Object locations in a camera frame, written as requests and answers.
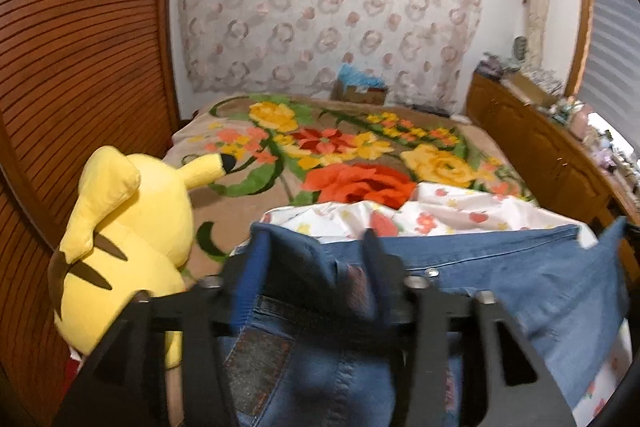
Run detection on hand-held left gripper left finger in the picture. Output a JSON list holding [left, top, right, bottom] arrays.
[[52, 227, 262, 427]]

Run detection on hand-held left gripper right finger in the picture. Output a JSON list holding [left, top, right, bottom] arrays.
[[362, 229, 576, 427]]

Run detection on blue denim pants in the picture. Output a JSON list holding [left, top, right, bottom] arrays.
[[217, 202, 632, 427]]

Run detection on brown floral blanket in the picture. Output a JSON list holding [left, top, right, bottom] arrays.
[[162, 93, 538, 288]]

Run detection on white floral bed sheet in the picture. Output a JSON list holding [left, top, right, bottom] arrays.
[[230, 182, 633, 427]]

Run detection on yellow plush toy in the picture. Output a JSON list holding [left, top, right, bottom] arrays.
[[47, 146, 237, 369]]

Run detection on red cloth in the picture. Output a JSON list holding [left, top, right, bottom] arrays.
[[64, 347, 83, 388]]

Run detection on small cardboard box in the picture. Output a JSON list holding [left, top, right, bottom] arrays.
[[332, 77, 388, 105]]

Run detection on wooden dresser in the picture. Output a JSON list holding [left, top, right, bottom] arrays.
[[465, 72, 640, 268]]

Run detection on open cardboard tray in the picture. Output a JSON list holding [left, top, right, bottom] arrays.
[[502, 69, 563, 108]]

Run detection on pink container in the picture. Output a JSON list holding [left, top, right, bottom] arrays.
[[567, 103, 596, 140]]

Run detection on pile of small trinkets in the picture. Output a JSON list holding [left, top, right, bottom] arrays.
[[475, 52, 640, 208]]

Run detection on wooden slatted wardrobe door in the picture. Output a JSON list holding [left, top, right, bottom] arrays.
[[0, 0, 181, 413]]

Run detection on grey window blind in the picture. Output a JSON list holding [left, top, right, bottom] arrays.
[[575, 0, 640, 138]]

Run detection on circle patterned wall cloth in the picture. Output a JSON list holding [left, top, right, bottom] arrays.
[[175, 0, 483, 108]]

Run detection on wooden window frame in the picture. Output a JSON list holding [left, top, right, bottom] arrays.
[[565, 0, 597, 98]]

